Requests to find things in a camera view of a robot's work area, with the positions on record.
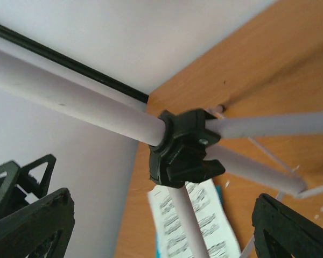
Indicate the blue sheet music page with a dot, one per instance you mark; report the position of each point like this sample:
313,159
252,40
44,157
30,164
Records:
170,237

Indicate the left black corner post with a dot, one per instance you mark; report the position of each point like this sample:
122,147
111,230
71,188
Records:
65,61

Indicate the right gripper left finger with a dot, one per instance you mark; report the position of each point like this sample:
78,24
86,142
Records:
41,229

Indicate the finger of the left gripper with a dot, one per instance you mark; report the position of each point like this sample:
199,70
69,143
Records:
16,183

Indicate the white sheet music page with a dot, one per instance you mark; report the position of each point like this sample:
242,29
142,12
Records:
227,245

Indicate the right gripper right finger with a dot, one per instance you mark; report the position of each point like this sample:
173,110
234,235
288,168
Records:
282,232

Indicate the white perforated music stand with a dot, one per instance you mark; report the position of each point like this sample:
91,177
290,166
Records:
184,148

